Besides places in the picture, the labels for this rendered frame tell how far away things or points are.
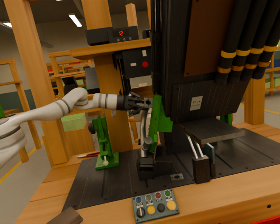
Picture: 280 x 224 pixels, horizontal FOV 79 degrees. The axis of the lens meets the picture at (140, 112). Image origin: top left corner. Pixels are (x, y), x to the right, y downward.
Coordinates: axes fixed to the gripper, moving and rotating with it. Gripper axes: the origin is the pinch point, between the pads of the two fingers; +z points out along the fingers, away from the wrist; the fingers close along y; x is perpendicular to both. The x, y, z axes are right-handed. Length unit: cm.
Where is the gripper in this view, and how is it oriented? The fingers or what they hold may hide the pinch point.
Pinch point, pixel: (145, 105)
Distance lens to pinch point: 83.9
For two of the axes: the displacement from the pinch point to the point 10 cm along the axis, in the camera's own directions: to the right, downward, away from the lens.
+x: -1.7, 5.1, 8.4
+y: -0.1, -8.6, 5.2
